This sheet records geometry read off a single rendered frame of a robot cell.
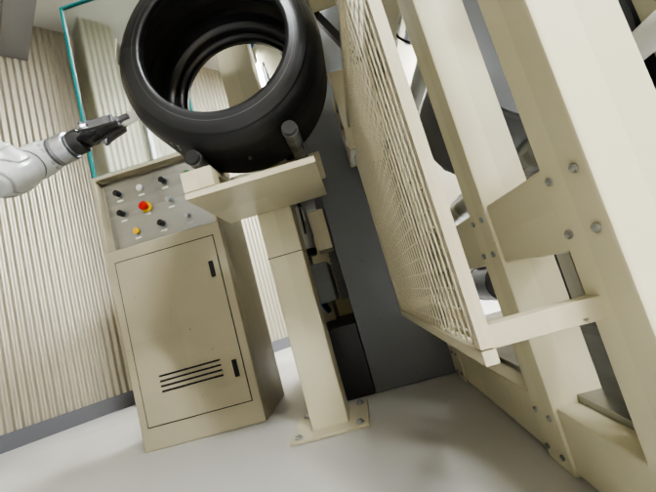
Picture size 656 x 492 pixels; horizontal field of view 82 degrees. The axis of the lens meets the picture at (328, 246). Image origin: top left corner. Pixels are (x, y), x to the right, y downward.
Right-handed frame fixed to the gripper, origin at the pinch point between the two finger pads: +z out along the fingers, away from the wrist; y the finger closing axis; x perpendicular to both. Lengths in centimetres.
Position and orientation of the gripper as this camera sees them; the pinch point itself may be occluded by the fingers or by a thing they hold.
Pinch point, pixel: (131, 117)
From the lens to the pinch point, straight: 138.0
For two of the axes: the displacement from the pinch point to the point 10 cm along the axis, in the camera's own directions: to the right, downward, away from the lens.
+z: 9.1, -4.1, -0.3
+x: 4.0, 9.1, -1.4
